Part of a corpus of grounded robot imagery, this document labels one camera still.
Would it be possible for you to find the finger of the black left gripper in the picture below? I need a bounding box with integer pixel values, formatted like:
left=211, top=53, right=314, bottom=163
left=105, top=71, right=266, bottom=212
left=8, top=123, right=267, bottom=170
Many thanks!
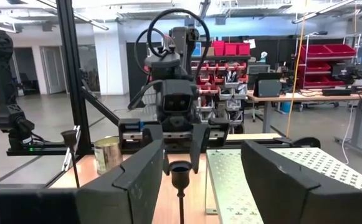
left=142, top=124, right=171, bottom=176
left=189, top=123, right=212, bottom=175

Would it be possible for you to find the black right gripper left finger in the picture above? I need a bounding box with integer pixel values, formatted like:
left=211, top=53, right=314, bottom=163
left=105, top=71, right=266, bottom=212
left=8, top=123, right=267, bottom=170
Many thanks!
left=76, top=139, right=166, bottom=224

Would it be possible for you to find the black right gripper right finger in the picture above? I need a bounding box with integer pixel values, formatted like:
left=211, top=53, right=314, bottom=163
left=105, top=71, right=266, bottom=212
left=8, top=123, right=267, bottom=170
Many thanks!
left=241, top=139, right=362, bottom=224

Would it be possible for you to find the labelled silver tin candle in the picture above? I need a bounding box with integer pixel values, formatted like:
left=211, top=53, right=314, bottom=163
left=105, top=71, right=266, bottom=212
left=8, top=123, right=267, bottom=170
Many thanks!
left=93, top=136, right=124, bottom=176

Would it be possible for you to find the dark metal candle holder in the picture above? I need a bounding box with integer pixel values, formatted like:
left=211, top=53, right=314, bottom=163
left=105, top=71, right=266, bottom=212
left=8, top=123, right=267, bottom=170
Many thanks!
left=60, top=129, right=81, bottom=189
left=168, top=160, right=194, bottom=224

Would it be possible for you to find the pale green perforated metal shelf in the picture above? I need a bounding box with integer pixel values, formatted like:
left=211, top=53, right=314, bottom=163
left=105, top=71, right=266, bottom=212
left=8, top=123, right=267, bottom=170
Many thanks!
left=204, top=147, right=362, bottom=224

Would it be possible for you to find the rack of small parts bins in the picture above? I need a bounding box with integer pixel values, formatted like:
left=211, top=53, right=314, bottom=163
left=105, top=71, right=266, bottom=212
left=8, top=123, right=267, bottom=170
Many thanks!
left=190, top=55, right=251, bottom=133

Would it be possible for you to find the blue bucket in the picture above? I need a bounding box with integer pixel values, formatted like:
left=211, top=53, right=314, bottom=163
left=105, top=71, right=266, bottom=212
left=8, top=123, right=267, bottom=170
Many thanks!
left=279, top=101, right=293, bottom=114

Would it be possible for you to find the wooden workshop desk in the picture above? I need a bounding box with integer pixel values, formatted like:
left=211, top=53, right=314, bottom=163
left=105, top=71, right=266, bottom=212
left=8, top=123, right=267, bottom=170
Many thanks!
left=245, top=88, right=362, bottom=163

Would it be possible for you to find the red storage bins row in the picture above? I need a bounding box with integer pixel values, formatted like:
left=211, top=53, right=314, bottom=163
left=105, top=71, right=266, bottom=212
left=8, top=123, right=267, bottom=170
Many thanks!
left=211, top=40, right=251, bottom=57

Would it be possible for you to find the black flat device box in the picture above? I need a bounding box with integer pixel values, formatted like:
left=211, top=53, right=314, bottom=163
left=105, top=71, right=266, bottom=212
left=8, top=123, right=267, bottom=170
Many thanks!
left=322, top=88, right=353, bottom=96

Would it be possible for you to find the long ceiling light strip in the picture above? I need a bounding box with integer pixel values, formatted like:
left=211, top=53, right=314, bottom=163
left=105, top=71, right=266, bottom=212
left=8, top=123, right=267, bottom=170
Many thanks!
left=291, top=0, right=358, bottom=25
left=34, top=0, right=110, bottom=32

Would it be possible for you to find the black diagonal frame brace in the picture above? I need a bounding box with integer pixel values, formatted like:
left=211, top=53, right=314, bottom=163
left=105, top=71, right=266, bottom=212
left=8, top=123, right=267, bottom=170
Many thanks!
left=80, top=79, right=121, bottom=127

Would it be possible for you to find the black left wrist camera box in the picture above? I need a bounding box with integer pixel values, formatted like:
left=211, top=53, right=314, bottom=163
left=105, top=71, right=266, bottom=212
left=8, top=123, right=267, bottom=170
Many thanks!
left=158, top=79, right=199, bottom=131

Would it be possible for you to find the black aluminium frame post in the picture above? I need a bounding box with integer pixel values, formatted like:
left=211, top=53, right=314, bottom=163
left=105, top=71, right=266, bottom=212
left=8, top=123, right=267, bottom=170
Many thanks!
left=55, top=0, right=92, bottom=156

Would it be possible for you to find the white hanging cable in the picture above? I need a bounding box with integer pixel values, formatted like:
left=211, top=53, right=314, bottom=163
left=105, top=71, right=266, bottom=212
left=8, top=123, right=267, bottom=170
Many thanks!
left=341, top=105, right=356, bottom=165

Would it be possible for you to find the black frame base rail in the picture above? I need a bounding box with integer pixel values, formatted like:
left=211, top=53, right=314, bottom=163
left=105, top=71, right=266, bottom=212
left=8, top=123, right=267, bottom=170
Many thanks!
left=6, top=136, right=322, bottom=157

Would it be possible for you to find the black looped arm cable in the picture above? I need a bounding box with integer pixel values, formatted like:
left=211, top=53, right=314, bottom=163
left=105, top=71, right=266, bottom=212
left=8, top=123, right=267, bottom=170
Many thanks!
left=127, top=8, right=211, bottom=110

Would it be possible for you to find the wire shelving with red bins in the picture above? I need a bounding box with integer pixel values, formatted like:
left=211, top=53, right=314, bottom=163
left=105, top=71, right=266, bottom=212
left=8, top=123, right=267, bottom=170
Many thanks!
left=295, top=33, right=362, bottom=90

